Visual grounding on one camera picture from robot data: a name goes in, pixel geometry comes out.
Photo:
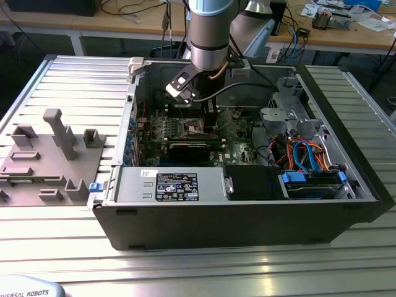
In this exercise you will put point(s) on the CPU socket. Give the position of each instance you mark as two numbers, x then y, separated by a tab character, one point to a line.
195	135

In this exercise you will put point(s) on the metal locking lever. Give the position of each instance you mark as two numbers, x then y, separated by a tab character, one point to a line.
182	114

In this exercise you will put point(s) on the black graphics card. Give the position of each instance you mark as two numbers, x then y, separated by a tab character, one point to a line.
188	152

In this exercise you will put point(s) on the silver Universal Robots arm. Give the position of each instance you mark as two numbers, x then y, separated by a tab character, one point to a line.
208	40

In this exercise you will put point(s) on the green motherboard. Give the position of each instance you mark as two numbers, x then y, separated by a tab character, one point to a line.
239	145

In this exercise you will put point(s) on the blue expansion card retainer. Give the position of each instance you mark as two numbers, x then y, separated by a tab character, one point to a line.
127	145

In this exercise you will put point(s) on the blue case latch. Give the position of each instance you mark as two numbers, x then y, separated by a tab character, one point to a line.
95	187

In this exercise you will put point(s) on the black PC case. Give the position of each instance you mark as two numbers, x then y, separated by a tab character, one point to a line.
216	226

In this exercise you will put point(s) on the grey power supply unit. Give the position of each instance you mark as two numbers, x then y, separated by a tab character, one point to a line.
133	185

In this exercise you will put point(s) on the pale blue teach pendant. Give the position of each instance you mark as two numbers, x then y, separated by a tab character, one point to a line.
28	287

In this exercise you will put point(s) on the grey parts rack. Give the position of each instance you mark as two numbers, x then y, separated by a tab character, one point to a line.
46	161

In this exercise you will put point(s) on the small black box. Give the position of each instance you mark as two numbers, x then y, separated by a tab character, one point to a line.
303	32

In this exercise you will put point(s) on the grey metal case bracket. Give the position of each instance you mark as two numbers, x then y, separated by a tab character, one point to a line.
289	88

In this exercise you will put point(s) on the grey metal drive cage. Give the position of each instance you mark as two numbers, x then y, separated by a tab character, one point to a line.
272	119

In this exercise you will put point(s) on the black RAM slot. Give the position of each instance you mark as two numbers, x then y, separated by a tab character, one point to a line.
191	114
191	109

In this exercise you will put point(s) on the CPU cooler heatsink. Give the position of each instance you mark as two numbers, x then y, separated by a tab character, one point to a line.
321	21

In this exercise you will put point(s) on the silver hard disk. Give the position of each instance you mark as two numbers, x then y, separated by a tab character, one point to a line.
309	190

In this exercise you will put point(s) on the wooden desk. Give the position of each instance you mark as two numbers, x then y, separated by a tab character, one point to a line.
340	38
92	23

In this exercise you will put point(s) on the white paper sheets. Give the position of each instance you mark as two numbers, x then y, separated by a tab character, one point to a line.
376	24

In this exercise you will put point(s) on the blue cardboard box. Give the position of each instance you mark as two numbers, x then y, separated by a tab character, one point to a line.
366	3

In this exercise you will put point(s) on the grey electronic device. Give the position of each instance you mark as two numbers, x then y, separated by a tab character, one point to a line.
340	22

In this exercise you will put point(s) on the grey case latch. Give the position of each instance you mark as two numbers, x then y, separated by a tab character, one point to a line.
136	65

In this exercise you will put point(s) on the silver CPU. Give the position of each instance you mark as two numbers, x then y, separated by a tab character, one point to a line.
194	127

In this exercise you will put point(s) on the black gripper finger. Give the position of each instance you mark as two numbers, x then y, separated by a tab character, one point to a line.
210	122

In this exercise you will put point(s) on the blue disk carrier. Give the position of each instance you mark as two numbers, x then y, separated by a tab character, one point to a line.
294	179

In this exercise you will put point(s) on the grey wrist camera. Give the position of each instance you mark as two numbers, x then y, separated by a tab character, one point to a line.
239	71

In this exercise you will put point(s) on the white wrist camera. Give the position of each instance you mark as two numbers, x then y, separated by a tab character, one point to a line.
182	80

